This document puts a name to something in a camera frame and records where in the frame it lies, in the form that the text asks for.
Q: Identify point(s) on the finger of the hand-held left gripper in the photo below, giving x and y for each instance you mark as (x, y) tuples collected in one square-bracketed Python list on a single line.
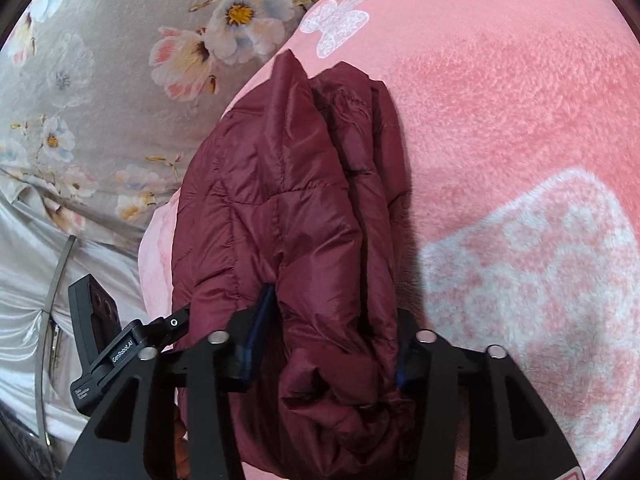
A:
[(172, 324)]

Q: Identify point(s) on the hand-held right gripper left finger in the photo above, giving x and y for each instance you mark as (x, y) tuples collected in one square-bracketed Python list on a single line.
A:
[(264, 320)]

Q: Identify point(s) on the silver satin quilt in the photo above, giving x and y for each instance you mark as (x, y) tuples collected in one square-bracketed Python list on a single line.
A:
[(25, 285)]

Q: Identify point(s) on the maroon puffer jacket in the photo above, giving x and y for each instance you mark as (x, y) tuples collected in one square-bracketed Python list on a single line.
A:
[(280, 220)]

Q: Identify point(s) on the grey floral bedsheet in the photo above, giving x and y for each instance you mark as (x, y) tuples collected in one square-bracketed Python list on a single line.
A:
[(125, 85)]

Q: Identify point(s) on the pink fleece butterfly blanket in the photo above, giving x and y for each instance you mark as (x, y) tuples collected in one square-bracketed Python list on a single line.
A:
[(500, 160)]

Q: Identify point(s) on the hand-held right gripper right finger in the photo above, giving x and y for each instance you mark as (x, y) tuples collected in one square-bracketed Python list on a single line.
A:
[(407, 355)]

